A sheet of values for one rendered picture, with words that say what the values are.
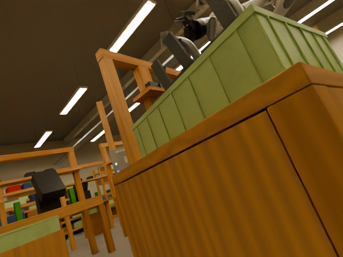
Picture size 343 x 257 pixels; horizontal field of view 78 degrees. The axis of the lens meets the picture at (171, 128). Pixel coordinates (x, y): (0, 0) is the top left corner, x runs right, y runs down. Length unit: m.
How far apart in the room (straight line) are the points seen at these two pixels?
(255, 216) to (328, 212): 0.11
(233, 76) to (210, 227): 0.32
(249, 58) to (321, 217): 0.30
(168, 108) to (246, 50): 0.30
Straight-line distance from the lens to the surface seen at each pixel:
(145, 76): 2.17
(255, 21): 0.49
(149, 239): 0.70
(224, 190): 0.43
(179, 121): 0.63
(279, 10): 1.21
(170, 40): 0.76
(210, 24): 0.94
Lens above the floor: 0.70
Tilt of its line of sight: 13 degrees up
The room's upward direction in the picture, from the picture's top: 20 degrees counter-clockwise
